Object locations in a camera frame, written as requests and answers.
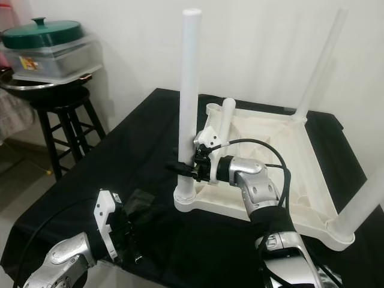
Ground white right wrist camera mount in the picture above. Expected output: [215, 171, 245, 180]
[195, 126, 227, 185]

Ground dark green lid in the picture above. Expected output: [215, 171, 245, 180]
[2, 18, 85, 52]

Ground black wok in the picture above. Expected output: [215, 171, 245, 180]
[0, 72, 91, 103]

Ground pink plastic container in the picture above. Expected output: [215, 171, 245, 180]
[0, 3, 16, 34]

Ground black stool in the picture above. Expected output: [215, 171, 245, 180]
[30, 90, 106, 181]

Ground clear plastic bag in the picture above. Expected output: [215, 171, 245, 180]
[128, 188, 155, 212]

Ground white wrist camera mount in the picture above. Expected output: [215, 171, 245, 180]
[195, 126, 227, 185]
[94, 190, 121, 261]

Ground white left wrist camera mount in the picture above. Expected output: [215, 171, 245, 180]
[94, 190, 121, 261]

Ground clear plastic food container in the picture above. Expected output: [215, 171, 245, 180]
[3, 36, 103, 85]

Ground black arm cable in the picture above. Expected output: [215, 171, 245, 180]
[219, 138, 293, 217]
[12, 198, 100, 283]

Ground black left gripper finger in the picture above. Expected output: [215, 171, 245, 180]
[121, 205, 143, 229]
[117, 201, 140, 221]

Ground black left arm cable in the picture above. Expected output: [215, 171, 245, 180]
[12, 198, 100, 283]

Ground beige cloth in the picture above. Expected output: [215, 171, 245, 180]
[0, 90, 31, 145]

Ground white plastic table top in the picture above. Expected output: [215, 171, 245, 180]
[173, 102, 358, 252]

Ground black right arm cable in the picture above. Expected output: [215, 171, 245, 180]
[219, 138, 293, 217]

